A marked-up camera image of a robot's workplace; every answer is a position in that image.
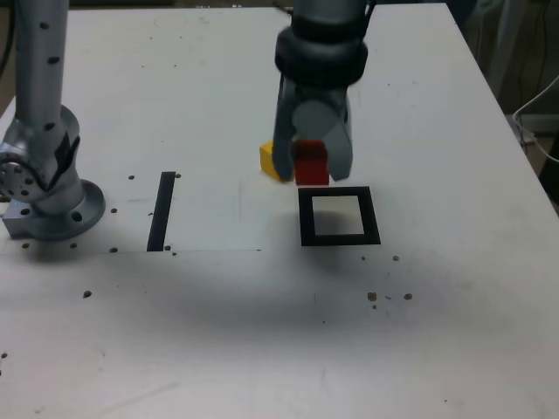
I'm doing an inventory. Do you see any red cube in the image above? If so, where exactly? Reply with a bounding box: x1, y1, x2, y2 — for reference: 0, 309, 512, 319
293, 139, 329, 187

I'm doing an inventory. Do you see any yellow cube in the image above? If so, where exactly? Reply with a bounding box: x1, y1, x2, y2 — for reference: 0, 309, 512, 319
259, 140, 292, 183

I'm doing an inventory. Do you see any black tape square outline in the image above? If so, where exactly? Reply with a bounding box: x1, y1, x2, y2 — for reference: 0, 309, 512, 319
297, 186, 382, 248

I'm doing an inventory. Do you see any white cable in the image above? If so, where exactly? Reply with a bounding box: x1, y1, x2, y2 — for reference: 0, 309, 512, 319
510, 76, 559, 163

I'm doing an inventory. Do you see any black tape strip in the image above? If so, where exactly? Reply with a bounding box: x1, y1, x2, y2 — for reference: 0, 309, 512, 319
147, 171, 176, 253

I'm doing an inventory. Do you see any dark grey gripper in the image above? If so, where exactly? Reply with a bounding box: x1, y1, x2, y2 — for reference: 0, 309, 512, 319
273, 76, 353, 182

